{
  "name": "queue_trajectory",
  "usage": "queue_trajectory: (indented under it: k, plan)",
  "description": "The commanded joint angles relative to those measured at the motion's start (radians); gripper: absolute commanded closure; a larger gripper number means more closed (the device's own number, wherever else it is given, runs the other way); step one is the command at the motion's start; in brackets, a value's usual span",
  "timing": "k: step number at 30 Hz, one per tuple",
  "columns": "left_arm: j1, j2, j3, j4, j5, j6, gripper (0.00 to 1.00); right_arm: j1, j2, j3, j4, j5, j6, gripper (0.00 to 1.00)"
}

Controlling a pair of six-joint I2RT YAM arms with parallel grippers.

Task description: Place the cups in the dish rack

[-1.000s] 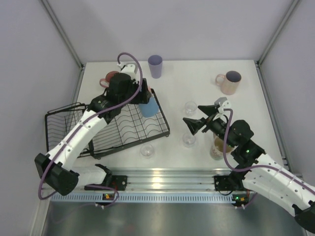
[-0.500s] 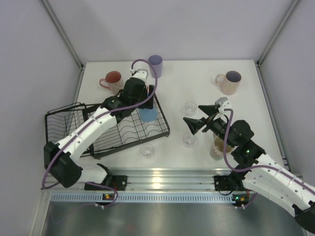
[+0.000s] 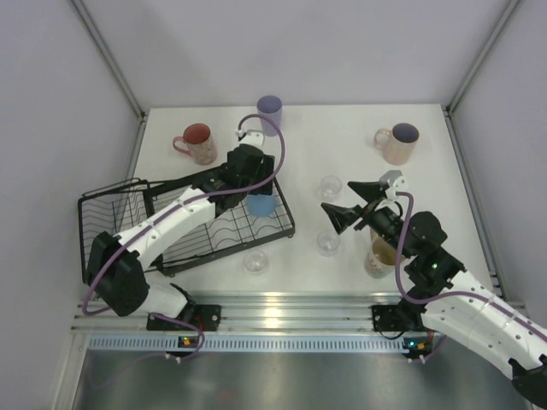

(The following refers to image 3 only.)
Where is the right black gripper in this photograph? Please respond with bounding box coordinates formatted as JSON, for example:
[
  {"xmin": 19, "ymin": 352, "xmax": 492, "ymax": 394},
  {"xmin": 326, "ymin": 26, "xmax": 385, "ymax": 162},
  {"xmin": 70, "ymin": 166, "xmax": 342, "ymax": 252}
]
[{"xmin": 322, "ymin": 181, "xmax": 414, "ymax": 260}]

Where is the blue plastic tumbler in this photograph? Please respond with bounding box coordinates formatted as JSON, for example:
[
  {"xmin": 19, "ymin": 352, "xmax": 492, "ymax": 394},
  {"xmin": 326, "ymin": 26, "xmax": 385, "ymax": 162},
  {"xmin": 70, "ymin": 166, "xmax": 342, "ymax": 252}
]
[{"xmin": 246, "ymin": 195, "xmax": 277, "ymax": 218}]

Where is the pink ghost pattern mug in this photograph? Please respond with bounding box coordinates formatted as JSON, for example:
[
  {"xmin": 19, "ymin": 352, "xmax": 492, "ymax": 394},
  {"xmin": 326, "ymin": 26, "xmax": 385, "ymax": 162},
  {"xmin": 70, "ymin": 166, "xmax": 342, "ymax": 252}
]
[{"xmin": 172, "ymin": 123, "xmax": 217, "ymax": 166}]

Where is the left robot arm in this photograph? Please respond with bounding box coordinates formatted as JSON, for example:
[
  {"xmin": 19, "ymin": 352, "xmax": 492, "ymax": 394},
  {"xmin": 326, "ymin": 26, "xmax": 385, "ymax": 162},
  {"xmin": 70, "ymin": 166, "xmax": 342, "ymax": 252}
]
[{"xmin": 82, "ymin": 143, "xmax": 285, "ymax": 330}]

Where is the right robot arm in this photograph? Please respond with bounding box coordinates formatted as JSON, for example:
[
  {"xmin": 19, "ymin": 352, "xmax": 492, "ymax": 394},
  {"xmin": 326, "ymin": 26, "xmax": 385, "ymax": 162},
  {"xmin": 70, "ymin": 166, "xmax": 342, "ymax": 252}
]
[{"xmin": 321, "ymin": 181, "xmax": 546, "ymax": 408}]

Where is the clear glass upper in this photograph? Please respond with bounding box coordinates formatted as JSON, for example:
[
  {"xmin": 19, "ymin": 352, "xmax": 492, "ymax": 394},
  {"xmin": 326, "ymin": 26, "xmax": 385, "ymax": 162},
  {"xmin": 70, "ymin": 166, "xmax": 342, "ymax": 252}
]
[{"xmin": 321, "ymin": 175, "xmax": 342, "ymax": 202}]

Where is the clear glass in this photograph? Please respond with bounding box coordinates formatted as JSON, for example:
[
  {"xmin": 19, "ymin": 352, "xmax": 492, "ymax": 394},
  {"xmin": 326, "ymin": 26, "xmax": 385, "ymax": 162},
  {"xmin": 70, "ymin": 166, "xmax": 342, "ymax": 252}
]
[
  {"xmin": 316, "ymin": 231, "xmax": 341, "ymax": 257},
  {"xmin": 321, "ymin": 175, "xmax": 342, "ymax": 202},
  {"xmin": 243, "ymin": 249, "xmax": 268, "ymax": 276}
]

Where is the clear glass middle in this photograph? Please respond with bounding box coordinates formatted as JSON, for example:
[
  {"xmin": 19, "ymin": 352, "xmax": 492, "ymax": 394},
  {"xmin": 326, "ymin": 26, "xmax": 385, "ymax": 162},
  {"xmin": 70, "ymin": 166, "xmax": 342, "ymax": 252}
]
[{"xmin": 316, "ymin": 231, "xmax": 341, "ymax": 257}]

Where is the cream seashell mug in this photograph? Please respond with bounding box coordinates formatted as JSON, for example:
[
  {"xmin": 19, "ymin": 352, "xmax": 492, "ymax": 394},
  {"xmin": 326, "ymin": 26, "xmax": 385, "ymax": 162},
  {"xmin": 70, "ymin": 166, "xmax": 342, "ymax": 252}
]
[{"xmin": 364, "ymin": 230, "xmax": 397, "ymax": 279}]

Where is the purple plastic tumbler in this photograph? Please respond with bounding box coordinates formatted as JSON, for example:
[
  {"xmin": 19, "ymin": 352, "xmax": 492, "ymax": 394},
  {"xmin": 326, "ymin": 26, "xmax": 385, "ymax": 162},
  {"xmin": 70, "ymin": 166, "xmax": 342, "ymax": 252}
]
[{"xmin": 256, "ymin": 95, "xmax": 283, "ymax": 137}]

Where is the pale pink iridescent mug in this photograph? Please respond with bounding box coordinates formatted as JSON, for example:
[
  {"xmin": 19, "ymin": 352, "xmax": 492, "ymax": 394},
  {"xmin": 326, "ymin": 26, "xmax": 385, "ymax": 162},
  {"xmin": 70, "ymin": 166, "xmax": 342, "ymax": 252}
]
[{"xmin": 373, "ymin": 123, "xmax": 420, "ymax": 166}]

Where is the clear glass lower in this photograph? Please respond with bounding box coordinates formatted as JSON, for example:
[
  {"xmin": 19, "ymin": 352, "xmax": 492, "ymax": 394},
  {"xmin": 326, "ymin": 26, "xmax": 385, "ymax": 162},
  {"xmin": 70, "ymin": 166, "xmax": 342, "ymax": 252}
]
[{"xmin": 243, "ymin": 249, "xmax": 268, "ymax": 276}]

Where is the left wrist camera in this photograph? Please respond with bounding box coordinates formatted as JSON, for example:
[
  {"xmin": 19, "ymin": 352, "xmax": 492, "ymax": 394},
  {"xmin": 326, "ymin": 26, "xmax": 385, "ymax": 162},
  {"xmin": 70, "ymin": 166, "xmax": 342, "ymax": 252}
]
[{"xmin": 236, "ymin": 130, "xmax": 266, "ymax": 149}]

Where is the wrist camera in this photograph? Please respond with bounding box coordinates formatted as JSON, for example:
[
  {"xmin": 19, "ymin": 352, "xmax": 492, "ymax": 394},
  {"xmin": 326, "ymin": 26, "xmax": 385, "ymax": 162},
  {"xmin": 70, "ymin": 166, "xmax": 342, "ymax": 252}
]
[
  {"xmin": 379, "ymin": 170, "xmax": 409, "ymax": 201},
  {"xmin": 236, "ymin": 130, "xmax": 266, "ymax": 149}
]

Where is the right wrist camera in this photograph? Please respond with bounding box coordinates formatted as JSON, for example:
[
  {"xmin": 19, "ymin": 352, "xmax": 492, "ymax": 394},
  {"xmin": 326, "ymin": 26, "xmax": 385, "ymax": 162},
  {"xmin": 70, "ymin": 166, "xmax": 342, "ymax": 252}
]
[{"xmin": 379, "ymin": 170, "xmax": 409, "ymax": 201}]

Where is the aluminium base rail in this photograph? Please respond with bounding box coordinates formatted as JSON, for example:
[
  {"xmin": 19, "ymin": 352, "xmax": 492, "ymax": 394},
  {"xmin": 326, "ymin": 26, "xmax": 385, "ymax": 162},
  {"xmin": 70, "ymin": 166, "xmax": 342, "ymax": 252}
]
[{"xmin": 192, "ymin": 291, "xmax": 400, "ymax": 334}]

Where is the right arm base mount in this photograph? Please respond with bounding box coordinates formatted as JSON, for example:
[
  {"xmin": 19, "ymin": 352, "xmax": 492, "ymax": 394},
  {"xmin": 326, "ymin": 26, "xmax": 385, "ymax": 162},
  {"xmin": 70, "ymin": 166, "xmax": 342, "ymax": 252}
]
[{"xmin": 371, "ymin": 300, "xmax": 426, "ymax": 334}]

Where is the black wire dish rack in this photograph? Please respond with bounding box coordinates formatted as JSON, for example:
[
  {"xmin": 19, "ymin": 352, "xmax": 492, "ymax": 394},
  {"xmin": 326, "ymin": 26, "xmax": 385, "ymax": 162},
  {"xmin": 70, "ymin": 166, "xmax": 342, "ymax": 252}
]
[{"xmin": 77, "ymin": 174, "xmax": 297, "ymax": 278}]

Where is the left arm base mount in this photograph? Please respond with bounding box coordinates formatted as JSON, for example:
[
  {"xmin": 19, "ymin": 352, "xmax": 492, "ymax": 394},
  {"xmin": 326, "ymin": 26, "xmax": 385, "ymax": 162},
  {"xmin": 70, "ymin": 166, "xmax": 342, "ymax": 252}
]
[{"xmin": 146, "ymin": 283, "xmax": 221, "ymax": 331}]

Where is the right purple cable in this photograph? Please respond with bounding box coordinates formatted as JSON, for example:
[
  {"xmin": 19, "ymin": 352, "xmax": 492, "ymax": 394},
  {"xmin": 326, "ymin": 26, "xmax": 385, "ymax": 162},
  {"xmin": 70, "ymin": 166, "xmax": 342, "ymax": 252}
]
[{"xmin": 392, "ymin": 191, "xmax": 547, "ymax": 338}]

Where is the purple cable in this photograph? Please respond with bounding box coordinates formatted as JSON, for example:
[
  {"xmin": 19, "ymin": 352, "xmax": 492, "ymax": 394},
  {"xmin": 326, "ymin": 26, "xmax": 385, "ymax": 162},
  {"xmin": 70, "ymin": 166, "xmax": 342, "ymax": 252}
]
[
  {"xmin": 392, "ymin": 191, "xmax": 547, "ymax": 338},
  {"xmin": 80, "ymin": 114, "xmax": 286, "ymax": 364}
]

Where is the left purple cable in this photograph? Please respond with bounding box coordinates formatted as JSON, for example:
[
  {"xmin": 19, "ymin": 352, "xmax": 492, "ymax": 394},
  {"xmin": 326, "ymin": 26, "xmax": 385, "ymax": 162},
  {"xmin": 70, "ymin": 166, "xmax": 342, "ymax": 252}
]
[{"xmin": 80, "ymin": 114, "xmax": 286, "ymax": 364}]

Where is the perforated cable tray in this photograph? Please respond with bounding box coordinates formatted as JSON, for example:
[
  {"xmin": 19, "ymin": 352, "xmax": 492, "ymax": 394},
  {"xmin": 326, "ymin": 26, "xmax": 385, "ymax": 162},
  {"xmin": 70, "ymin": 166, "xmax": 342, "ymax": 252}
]
[{"xmin": 88, "ymin": 334, "xmax": 418, "ymax": 354}]

